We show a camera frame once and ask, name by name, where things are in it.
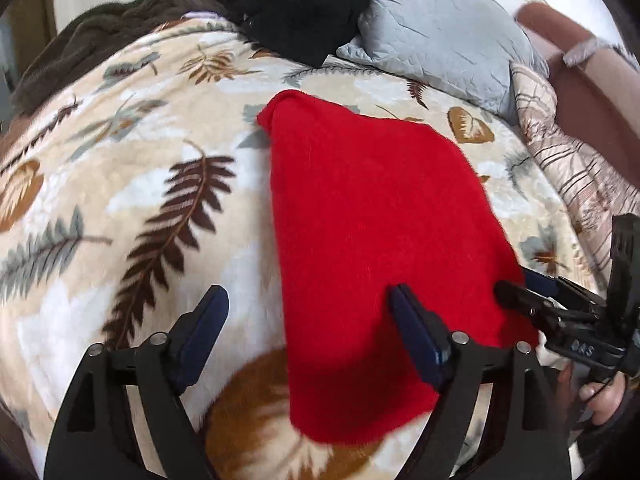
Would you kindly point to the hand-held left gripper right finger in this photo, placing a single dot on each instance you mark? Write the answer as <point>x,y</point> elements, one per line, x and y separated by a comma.
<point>412,335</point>

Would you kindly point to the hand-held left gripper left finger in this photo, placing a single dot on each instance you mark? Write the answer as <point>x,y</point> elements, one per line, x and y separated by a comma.
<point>205,330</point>

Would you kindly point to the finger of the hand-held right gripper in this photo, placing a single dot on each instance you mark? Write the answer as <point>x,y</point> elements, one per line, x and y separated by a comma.
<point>550,285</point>
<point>520,300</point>

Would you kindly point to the red and blue knit sweater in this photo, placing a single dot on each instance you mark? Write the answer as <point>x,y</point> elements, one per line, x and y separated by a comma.
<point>370,210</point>

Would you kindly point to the person's right hand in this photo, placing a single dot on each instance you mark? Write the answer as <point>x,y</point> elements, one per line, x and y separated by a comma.
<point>605,400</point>

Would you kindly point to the striped patterned pillow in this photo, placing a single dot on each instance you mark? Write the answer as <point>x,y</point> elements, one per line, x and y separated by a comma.
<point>565,160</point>

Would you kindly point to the leaf print fleece blanket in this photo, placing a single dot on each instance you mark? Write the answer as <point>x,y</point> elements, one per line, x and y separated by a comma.
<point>125,185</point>

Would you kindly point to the brown padded headboard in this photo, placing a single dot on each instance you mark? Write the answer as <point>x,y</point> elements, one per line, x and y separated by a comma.
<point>595,110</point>

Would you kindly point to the grey quilted pillow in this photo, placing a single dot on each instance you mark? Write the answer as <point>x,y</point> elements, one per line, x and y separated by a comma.
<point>440,30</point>

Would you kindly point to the brown fuzzy blanket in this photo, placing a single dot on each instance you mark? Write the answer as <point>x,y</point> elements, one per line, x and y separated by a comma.
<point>100,30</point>

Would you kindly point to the black garment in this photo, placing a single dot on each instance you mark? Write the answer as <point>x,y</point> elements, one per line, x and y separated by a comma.
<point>300,5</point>

